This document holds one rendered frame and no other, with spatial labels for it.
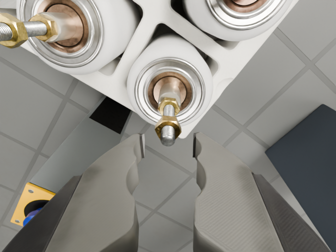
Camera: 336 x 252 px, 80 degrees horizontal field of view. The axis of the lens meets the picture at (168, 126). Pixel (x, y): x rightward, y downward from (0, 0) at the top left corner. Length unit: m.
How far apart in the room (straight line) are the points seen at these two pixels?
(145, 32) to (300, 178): 0.42
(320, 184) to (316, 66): 0.25
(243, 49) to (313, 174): 0.32
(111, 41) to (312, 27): 0.42
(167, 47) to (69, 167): 0.18
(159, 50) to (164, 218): 0.63
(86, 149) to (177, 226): 0.56
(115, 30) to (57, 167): 0.16
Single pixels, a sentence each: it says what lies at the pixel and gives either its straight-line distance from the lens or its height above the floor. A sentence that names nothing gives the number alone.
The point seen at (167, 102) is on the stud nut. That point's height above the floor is 0.30.
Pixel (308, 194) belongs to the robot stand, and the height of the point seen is 0.17.
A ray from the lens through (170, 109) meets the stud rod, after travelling 0.17.
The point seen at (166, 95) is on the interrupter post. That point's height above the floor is 0.28.
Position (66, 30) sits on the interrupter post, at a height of 0.27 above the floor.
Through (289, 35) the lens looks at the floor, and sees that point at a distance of 0.52.
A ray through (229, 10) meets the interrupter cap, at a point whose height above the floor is 0.25.
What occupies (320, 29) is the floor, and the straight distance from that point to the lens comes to 0.55.
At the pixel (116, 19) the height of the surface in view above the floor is 0.24.
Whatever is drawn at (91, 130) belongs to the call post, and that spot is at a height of 0.19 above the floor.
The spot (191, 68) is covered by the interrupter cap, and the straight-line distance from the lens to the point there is 0.21.
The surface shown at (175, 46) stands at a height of 0.24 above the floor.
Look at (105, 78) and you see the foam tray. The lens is 0.30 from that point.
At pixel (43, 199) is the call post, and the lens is 0.26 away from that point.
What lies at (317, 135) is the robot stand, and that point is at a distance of 0.56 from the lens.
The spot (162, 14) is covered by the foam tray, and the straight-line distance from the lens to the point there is 0.28.
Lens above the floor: 0.46
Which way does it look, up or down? 62 degrees down
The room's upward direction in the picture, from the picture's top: 177 degrees counter-clockwise
